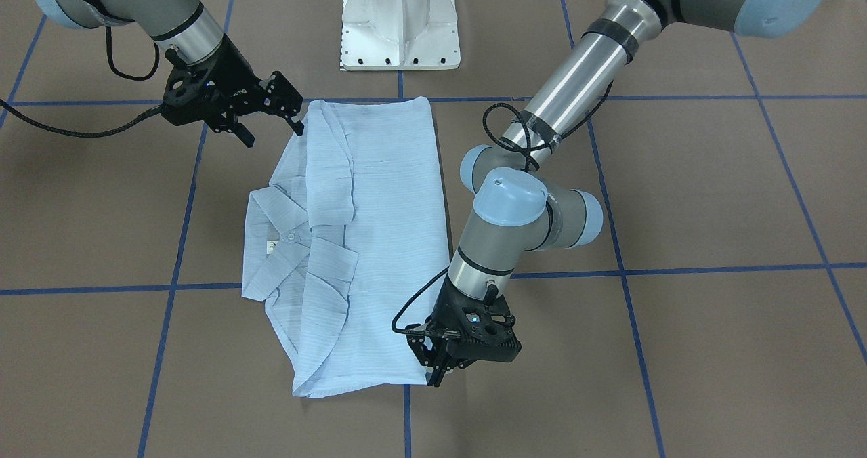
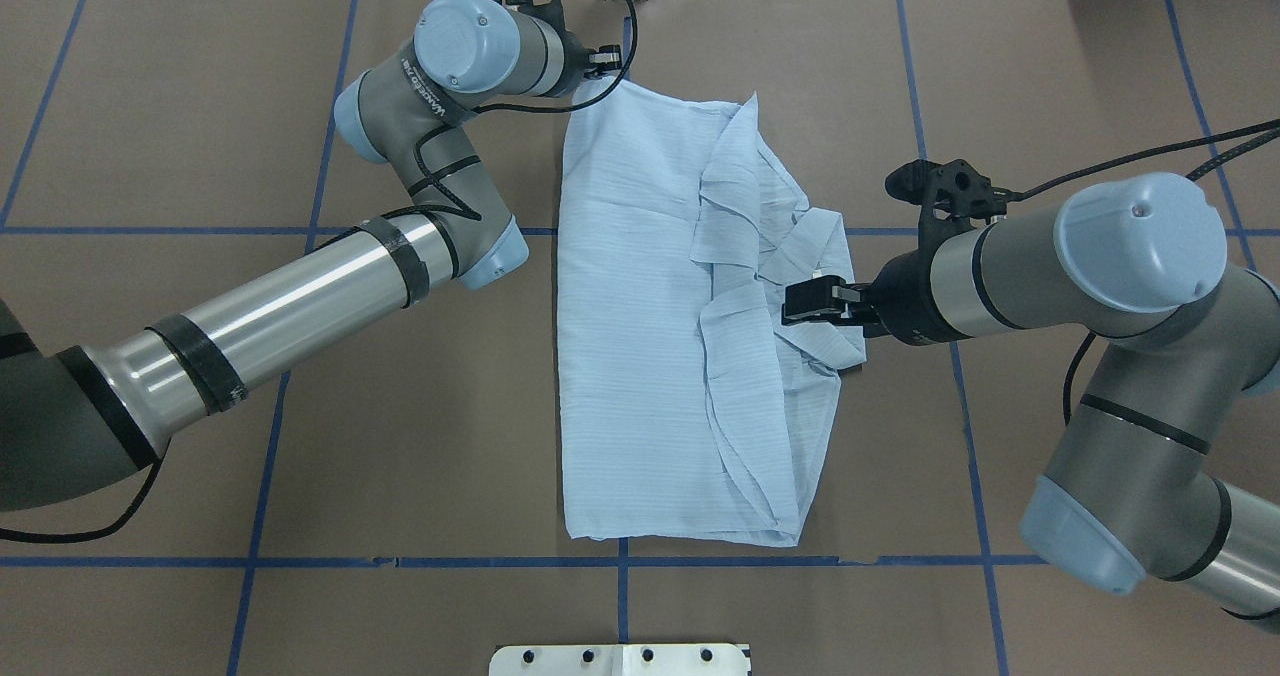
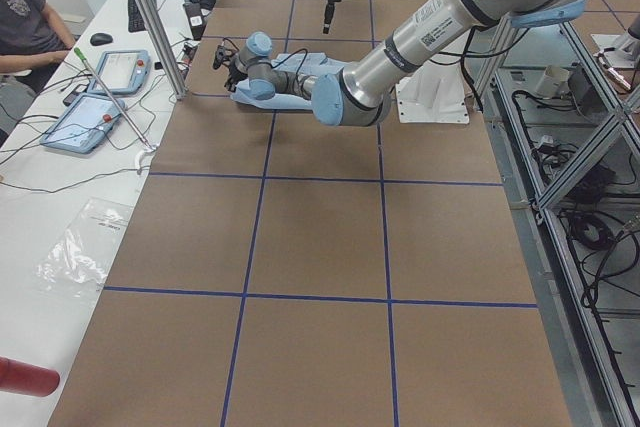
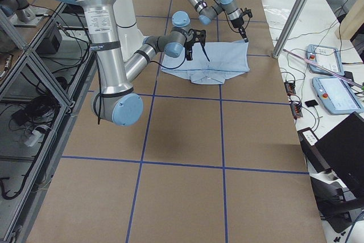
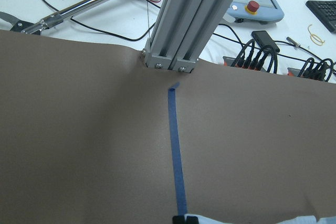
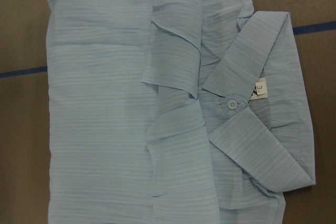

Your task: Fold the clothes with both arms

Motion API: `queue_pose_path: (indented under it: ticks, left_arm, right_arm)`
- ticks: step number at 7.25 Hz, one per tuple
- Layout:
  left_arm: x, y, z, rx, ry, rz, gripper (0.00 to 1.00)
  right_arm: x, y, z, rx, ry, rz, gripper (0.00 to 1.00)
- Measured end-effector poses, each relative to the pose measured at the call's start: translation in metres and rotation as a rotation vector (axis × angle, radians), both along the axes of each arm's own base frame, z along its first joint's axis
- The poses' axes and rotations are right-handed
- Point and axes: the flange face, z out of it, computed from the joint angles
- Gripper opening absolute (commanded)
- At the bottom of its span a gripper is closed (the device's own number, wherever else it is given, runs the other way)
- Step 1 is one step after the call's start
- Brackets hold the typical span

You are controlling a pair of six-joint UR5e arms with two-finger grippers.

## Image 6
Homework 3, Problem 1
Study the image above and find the light blue button shirt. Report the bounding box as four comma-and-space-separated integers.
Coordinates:
46, 0, 316, 223

